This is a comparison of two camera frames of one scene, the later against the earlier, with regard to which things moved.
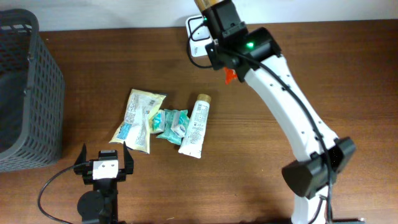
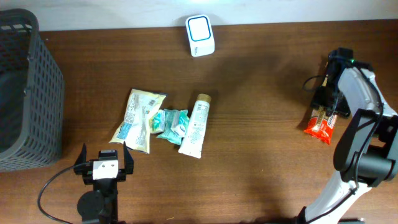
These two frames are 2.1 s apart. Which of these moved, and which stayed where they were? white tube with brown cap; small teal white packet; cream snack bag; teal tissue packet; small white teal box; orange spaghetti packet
Moved: orange spaghetti packet; small white teal box
Stayed: teal tissue packet; small teal white packet; white tube with brown cap; cream snack bag
